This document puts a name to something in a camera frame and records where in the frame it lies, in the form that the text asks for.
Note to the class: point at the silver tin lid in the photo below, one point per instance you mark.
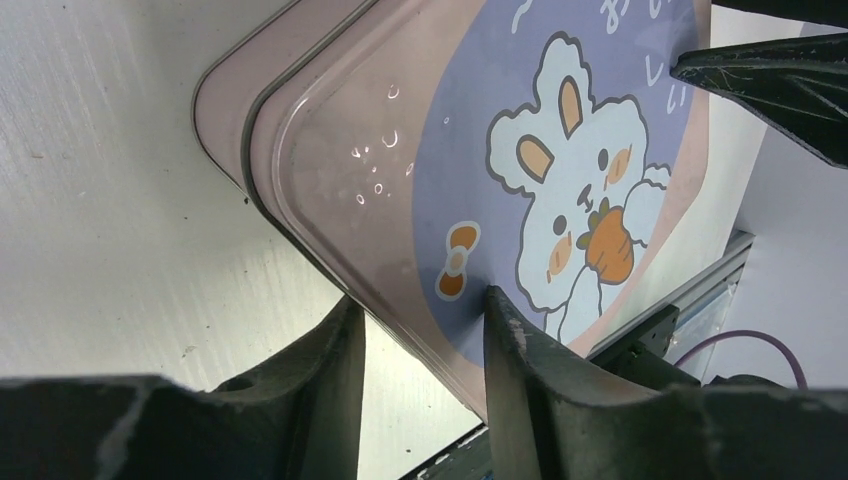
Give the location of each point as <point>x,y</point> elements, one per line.
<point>557,157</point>

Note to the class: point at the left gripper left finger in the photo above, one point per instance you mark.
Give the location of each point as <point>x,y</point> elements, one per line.
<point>296,415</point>

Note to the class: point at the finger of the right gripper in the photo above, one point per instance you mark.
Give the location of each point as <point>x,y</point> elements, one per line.
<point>798,86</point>

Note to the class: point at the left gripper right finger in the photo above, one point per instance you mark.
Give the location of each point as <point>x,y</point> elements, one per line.
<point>751,431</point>

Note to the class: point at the pink compartment box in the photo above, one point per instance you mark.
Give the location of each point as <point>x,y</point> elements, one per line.
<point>317,117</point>

